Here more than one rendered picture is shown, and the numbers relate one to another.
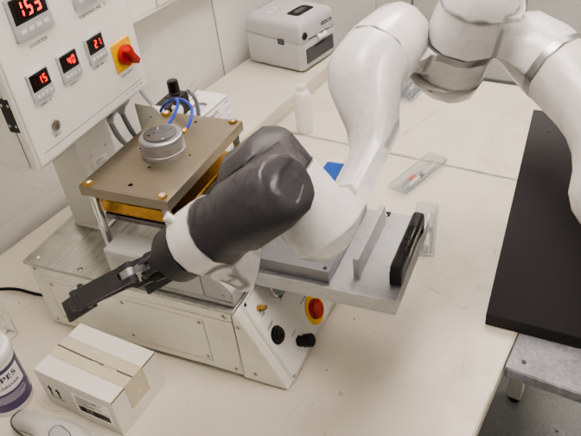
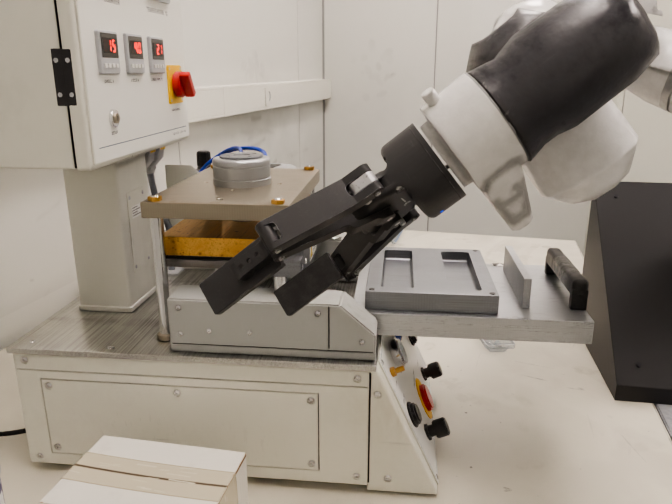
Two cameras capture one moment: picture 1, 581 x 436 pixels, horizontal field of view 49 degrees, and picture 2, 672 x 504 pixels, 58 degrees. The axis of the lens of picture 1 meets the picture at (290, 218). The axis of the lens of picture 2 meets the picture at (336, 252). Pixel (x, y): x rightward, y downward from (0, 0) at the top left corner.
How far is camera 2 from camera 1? 60 cm
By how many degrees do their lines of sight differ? 28
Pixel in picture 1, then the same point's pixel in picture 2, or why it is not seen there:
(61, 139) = (117, 142)
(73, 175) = (99, 223)
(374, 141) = not seen: hidden behind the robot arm
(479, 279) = (574, 365)
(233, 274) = (521, 185)
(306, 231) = (597, 134)
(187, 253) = (478, 131)
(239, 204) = (590, 22)
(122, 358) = (196, 467)
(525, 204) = (617, 266)
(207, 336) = (318, 424)
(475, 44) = not seen: hidden behind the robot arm
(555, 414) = not seen: outside the picture
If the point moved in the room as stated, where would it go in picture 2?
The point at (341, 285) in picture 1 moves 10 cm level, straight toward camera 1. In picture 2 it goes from (514, 314) to (565, 349)
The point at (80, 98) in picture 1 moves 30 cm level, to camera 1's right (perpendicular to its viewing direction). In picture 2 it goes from (138, 104) to (349, 100)
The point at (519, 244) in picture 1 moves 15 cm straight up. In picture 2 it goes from (626, 305) to (638, 220)
